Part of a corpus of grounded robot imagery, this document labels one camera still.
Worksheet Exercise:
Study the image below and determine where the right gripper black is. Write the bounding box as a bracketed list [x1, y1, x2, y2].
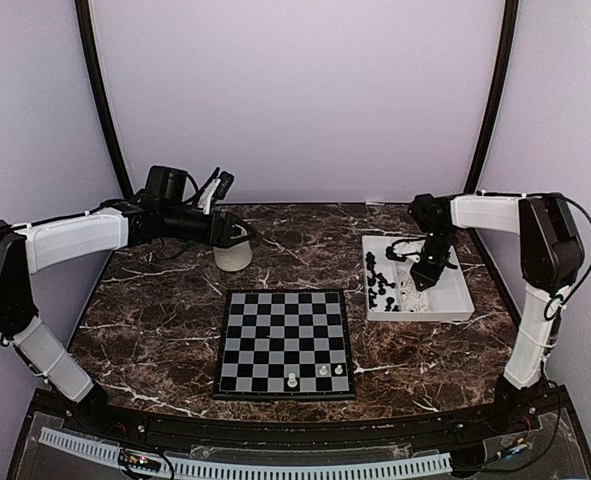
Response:
[410, 229, 456, 291]

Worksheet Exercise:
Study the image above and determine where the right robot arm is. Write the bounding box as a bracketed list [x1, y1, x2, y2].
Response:
[408, 192, 585, 390]

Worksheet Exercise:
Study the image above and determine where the right black frame post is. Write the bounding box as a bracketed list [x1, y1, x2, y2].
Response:
[463, 0, 519, 194]

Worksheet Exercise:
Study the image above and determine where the black and grey chessboard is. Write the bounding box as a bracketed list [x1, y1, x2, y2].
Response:
[213, 289, 356, 401]

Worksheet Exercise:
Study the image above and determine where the left black frame post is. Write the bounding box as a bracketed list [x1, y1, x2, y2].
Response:
[74, 0, 134, 198]

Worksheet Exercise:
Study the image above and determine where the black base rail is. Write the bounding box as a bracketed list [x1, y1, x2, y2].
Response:
[29, 389, 571, 454]

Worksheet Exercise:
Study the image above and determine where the white slotted cable duct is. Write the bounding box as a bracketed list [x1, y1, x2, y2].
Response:
[37, 427, 452, 479]

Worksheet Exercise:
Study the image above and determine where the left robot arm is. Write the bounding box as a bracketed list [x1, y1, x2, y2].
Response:
[0, 200, 257, 436]

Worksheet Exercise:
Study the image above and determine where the black frame post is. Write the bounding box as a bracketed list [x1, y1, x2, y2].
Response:
[463, 0, 519, 194]
[74, 0, 134, 198]

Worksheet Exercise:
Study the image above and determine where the white ribbed cup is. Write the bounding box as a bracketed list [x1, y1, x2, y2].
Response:
[213, 241, 252, 272]

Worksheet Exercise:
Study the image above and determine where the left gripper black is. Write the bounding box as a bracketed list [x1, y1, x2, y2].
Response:
[160, 205, 256, 248]

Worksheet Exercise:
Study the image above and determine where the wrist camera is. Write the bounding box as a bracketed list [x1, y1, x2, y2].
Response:
[193, 167, 235, 215]
[385, 237, 426, 263]

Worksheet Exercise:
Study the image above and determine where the white divided plastic tray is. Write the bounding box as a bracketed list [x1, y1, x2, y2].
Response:
[362, 235, 474, 323]

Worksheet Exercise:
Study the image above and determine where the black chess pieces pile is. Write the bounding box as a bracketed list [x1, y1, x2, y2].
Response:
[364, 251, 400, 313]

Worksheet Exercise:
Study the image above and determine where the white king chess piece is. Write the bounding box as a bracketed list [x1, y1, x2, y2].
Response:
[287, 372, 298, 388]

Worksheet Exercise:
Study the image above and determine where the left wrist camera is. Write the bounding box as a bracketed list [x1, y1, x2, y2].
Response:
[193, 167, 235, 215]

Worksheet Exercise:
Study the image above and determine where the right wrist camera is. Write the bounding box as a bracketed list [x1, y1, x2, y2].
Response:
[385, 237, 426, 263]

